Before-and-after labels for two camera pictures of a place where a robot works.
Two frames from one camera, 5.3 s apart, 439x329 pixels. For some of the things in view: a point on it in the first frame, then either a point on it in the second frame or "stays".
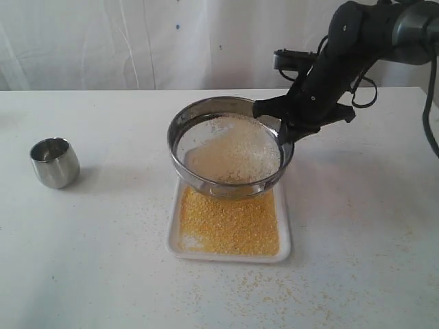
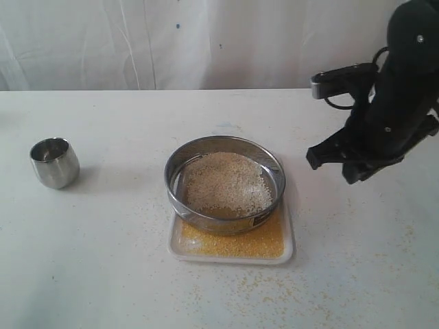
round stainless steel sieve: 222,149 → 224,185
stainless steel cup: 55,162 stays
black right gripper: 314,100 → 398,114
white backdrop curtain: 123,45 stays
